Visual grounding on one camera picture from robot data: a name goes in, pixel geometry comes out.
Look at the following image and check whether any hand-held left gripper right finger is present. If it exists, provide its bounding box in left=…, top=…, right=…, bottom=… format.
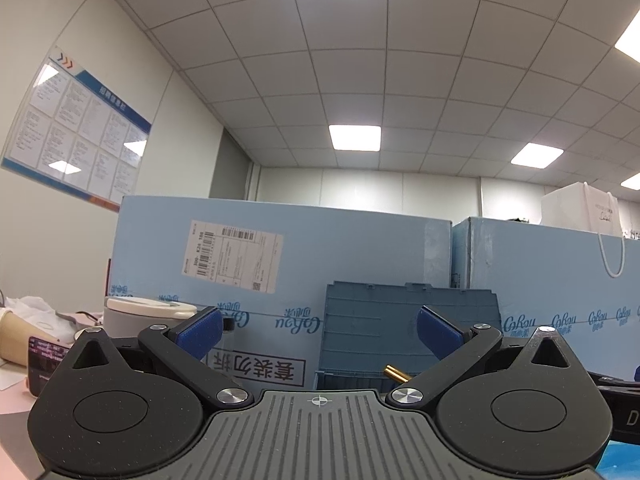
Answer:
left=389, top=305, right=583, bottom=407

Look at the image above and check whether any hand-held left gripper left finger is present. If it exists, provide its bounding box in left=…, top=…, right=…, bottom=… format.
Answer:
left=60, top=306, right=255, bottom=408

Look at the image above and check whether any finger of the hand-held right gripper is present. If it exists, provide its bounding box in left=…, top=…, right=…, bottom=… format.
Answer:
left=586, top=370, right=640, bottom=389

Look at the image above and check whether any blue plastic storage box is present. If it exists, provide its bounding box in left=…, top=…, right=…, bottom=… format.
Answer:
left=315, top=281, right=501, bottom=391

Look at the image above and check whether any blue mat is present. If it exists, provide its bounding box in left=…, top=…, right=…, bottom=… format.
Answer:
left=597, top=442, right=640, bottom=480

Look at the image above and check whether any white grey thermos cup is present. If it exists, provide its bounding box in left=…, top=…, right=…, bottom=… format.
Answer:
left=103, top=296, right=198, bottom=341

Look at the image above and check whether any large light blue cardboard box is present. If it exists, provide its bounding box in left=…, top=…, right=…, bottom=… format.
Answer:
left=107, top=194, right=453, bottom=391

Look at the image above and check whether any dark snack packet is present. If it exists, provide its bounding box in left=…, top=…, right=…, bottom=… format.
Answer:
left=27, top=336, right=76, bottom=396

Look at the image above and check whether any white paper bag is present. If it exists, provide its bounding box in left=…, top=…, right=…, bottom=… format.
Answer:
left=540, top=181, right=626, bottom=278

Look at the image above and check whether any beige cup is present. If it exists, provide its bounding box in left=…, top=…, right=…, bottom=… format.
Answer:
left=0, top=308, right=36, bottom=363

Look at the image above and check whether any pink desk mat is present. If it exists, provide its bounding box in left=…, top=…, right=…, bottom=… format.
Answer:
left=0, top=370, right=46, bottom=480

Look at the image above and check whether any wall poster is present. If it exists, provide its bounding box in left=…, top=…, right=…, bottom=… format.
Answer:
left=1, top=45, right=152, bottom=211

